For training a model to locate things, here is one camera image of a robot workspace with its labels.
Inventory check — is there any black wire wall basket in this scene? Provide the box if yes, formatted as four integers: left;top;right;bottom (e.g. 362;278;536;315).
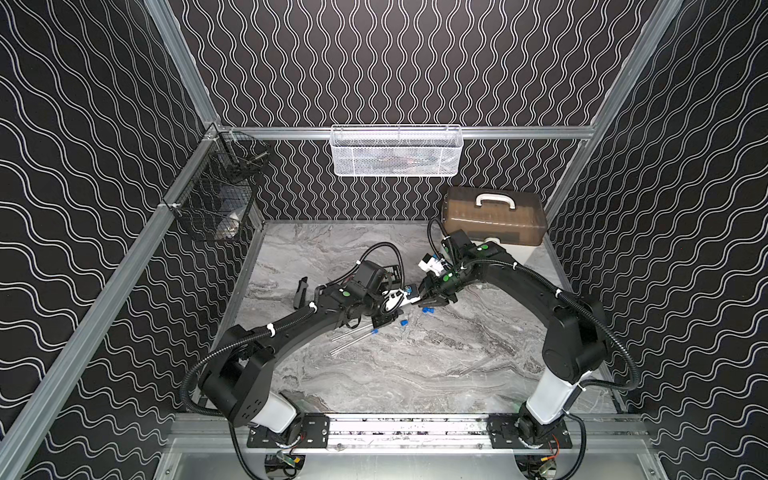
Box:
160;124;274;243

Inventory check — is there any white box brown lid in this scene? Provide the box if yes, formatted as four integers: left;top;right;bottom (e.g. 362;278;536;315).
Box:
440;186;548;264

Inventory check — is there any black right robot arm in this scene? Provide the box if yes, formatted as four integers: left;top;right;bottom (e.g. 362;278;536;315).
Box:
418;218;640;437

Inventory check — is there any clear test tube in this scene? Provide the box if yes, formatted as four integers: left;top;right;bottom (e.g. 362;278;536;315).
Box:
331;325;374;343
330;331;373;357

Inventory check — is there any white mesh wall basket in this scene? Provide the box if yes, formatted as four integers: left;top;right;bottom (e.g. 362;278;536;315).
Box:
329;124;464;178

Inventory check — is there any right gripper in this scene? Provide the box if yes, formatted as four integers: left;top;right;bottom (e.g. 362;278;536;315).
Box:
413;264;473;304

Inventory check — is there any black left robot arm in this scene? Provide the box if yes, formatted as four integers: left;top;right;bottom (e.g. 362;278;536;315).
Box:
179;242;405;434

